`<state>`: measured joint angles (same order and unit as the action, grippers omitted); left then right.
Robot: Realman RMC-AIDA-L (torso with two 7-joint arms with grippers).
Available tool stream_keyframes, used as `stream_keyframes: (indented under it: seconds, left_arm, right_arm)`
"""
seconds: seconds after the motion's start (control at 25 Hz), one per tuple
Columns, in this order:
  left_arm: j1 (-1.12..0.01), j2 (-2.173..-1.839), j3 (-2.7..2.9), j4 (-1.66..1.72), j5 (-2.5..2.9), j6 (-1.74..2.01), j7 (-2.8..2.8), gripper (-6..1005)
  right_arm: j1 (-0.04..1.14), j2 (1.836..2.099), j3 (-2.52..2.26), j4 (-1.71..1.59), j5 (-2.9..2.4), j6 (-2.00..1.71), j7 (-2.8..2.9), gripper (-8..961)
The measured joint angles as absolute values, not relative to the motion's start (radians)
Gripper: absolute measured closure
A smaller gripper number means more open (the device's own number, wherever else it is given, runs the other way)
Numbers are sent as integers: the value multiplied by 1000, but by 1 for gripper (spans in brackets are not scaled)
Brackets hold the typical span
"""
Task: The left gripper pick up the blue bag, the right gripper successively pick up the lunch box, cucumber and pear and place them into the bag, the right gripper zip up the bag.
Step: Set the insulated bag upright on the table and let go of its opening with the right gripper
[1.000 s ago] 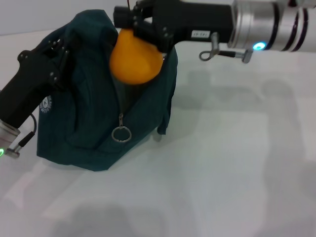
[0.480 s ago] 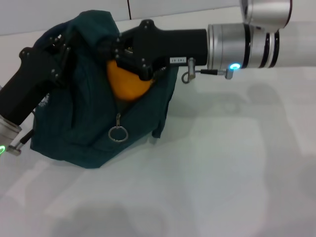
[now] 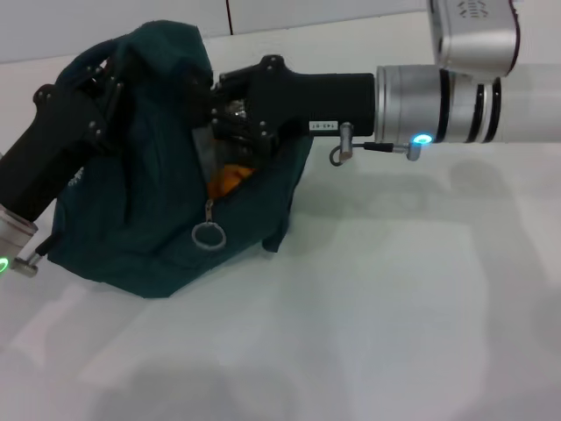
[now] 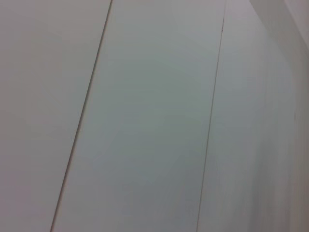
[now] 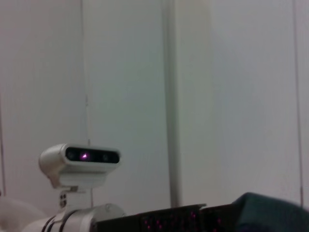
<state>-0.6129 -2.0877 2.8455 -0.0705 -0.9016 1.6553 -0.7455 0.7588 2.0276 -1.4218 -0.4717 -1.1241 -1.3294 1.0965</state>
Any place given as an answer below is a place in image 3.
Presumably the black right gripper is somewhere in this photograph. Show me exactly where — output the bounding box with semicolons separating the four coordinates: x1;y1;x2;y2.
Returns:
211;54;377;151

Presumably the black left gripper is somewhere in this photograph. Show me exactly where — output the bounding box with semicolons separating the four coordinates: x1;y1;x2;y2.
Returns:
0;58;129;223

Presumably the orange pear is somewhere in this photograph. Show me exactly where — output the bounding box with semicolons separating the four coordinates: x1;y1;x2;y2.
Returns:
206;162;256;199

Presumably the dark teal fabric bag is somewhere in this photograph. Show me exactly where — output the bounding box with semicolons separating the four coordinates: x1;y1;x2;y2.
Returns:
46;18;314;301

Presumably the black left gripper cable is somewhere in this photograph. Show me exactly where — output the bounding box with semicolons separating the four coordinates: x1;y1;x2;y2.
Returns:
33;233;61;260

